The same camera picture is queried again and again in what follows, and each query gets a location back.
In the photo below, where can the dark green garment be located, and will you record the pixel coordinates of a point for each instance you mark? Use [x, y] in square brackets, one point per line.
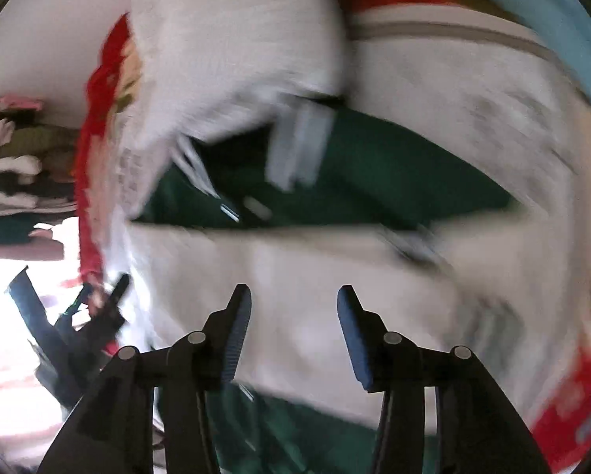
[374, 182]

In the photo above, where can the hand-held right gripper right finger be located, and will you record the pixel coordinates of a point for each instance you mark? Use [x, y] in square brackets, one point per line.
[351, 335]

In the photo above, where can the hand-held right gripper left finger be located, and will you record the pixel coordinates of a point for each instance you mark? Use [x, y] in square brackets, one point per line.
[240, 321]

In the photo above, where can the red patterned blanket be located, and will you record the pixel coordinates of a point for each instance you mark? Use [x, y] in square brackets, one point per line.
[90, 168]

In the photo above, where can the white knit cloth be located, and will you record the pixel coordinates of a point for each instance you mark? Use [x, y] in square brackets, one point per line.
[236, 44]

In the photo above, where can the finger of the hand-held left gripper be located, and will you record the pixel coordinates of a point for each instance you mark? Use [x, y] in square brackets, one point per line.
[29, 306]
[117, 296]

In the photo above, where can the stack of folded clothes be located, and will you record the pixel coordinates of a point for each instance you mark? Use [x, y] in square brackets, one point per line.
[19, 192]

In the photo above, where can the light blue cloth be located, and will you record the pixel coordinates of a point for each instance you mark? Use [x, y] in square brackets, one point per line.
[562, 24]

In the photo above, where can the white checked bed sheet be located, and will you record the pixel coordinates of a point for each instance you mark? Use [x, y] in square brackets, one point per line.
[448, 123]

